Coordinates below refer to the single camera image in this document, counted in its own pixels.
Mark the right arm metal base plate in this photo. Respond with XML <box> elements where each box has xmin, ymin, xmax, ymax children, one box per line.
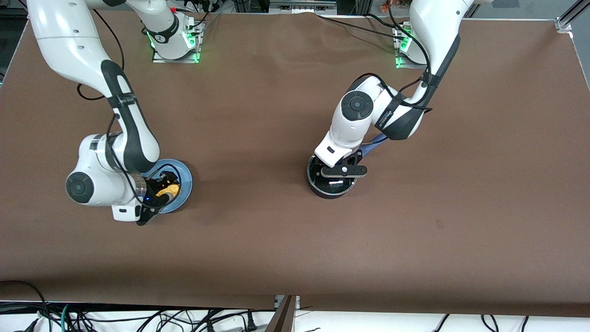
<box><xmin>152</xmin><ymin>13</ymin><xmax>206</xmax><ymax>64</ymax></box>

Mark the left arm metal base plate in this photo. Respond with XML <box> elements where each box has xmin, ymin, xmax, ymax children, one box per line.
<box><xmin>393</xmin><ymin>24</ymin><xmax>428</xmax><ymax>70</ymax></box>

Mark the black cable along right arm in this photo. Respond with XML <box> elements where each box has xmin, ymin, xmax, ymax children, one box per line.
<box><xmin>76</xmin><ymin>8</ymin><xmax>126</xmax><ymax>102</ymax></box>

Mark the dark blue pot blue handle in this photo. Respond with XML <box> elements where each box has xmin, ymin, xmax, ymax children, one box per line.
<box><xmin>307</xmin><ymin>134</ymin><xmax>389</xmax><ymax>200</ymax></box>

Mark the black round container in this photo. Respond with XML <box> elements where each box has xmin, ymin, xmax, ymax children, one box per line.
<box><xmin>308</xmin><ymin>154</ymin><xmax>358</xmax><ymax>195</ymax></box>

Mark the brown table cloth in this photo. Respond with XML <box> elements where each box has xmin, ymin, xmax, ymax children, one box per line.
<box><xmin>0</xmin><ymin>10</ymin><xmax>590</xmax><ymax>318</ymax></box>

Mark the black cable across table cloth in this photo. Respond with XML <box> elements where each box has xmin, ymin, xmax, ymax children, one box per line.
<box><xmin>317</xmin><ymin>15</ymin><xmax>398</xmax><ymax>38</ymax></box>

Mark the light blue round plate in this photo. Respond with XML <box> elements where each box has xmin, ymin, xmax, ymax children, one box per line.
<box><xmin>141</xmin><ymin>159</ymin><xmax>194</xmax><ymax>214</ymax></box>

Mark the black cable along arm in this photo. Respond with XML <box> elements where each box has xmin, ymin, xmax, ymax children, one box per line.
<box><xmin>76</xmin><ymin>8</ymin><xmax>126</xmax><ymax>102</ymax></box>
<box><xmin>357</xmin><ymin>0</ymin><xmax>435</xmax><ymax>112</ymax></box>

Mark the black floor cable bundle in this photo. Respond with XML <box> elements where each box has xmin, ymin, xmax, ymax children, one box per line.
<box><xmin>0</xmin><ymin>280</ymin><xmax>259</xmax><ymax>332</ymax></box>

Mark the aluminium frame profile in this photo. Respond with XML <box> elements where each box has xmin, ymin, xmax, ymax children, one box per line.
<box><xmin>555</xmin><ymin>0</ymin><xmax>590</xmax><ymax>33</ymax></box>

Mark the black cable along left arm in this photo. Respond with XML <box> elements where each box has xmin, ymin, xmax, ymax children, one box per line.
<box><xmin>357</xmin><ymin>0</ymin><xmax>435</xmax><ymax>112</ymax></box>

